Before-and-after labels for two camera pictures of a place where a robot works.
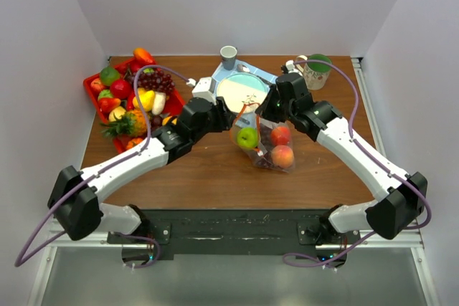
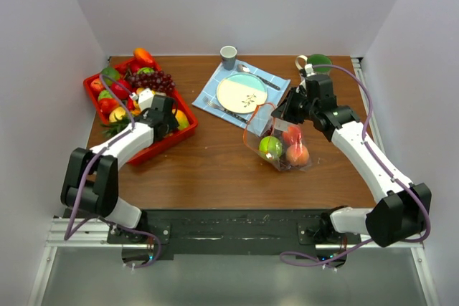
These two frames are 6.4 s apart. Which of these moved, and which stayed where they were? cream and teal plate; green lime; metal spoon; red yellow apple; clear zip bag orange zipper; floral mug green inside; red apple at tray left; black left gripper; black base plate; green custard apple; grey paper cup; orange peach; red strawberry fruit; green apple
Moved: orange peach; black left gripper; green apple; red yellow apple; clear zip bag orange zipper
Stayed: green lime; black base plate; red apple at tray left; metal spoon; floral mug green inside; grey paper cup; red strawberry fruit; cream and teal plate; green custard apple
